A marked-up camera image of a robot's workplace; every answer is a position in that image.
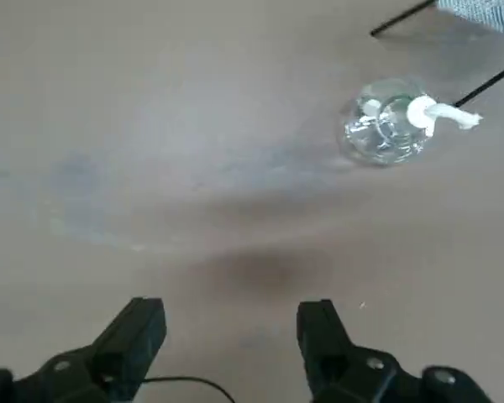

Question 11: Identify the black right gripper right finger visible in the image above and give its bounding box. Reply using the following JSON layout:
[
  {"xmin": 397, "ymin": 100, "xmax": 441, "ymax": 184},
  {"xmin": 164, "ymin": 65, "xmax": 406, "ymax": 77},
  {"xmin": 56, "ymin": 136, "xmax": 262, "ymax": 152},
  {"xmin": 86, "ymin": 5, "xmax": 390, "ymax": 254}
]
[{"xmin": 296, "ymin": 299, "xmax": 496, "ymax": 403}]

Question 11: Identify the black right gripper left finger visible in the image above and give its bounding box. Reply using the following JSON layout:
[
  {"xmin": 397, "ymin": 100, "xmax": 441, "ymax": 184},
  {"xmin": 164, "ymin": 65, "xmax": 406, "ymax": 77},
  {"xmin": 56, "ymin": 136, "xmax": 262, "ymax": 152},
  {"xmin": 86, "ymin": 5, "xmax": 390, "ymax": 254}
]
[{"xmin": 0, "ymin": 296, "xmax": 168, "ymax": 403}]

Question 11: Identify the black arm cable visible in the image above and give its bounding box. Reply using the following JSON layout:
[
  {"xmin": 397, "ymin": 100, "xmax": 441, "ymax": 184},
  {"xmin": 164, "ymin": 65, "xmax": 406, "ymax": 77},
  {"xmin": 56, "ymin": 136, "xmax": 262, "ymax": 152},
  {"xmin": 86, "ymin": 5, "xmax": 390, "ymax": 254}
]
[{"xmin": 141, "ymin": 375, "xmax": 235, "ymax": 403}]

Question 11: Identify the clear glass alcohol lamp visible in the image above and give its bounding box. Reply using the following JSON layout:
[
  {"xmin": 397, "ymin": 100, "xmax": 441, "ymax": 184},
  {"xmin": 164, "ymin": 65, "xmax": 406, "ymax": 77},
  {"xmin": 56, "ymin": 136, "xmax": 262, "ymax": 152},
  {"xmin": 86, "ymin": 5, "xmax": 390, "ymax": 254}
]
[{"xmin": 339, "ymin": 78, "xmax": 484, "ymax": 168}]

